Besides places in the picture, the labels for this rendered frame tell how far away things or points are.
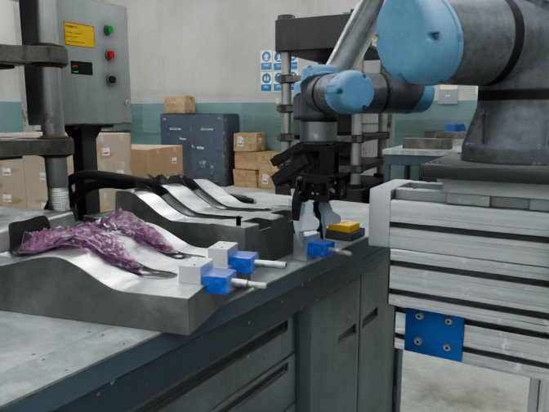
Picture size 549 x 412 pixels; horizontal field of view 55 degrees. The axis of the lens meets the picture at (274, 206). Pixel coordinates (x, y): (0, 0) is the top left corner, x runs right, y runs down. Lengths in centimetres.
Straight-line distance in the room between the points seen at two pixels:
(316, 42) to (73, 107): 366
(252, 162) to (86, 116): 629
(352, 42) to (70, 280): 88
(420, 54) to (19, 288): 67
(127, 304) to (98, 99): 115
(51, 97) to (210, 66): 730
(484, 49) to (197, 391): 71
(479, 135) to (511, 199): 10
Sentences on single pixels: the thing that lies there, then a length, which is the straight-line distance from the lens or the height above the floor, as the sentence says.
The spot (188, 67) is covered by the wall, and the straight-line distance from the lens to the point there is 905.
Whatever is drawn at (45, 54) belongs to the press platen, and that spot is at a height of 126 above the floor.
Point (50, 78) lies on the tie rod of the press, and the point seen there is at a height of 120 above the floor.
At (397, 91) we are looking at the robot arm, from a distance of 101.
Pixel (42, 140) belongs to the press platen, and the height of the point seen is 103.
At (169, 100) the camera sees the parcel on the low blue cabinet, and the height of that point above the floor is 133.
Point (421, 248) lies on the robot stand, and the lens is 80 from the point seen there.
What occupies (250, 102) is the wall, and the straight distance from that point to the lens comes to 843.
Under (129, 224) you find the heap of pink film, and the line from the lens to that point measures 97.
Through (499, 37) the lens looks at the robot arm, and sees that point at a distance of 73.
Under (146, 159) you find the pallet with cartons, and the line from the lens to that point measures 572.
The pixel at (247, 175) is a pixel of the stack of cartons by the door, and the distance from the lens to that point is 804.
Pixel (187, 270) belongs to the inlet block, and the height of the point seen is 87.
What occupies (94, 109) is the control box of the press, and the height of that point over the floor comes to 112.
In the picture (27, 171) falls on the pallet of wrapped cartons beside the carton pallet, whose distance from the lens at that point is 545.
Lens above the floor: 110
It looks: 10 degrees down
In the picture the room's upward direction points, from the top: straight up
